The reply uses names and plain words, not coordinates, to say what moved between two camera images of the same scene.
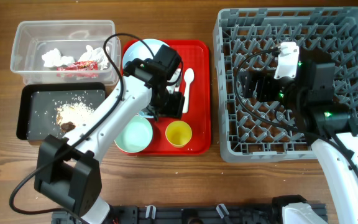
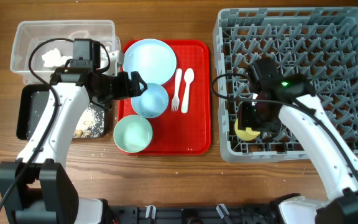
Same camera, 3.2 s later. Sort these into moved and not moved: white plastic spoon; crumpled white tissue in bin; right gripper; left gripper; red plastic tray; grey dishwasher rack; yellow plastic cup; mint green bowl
Moved: right gripper; left gripper; yellow plastic cup
Not moved: grey dishwasher rack; crumpled white tissue in bin; mint green bowl; white plastic spoon; red plastic tray
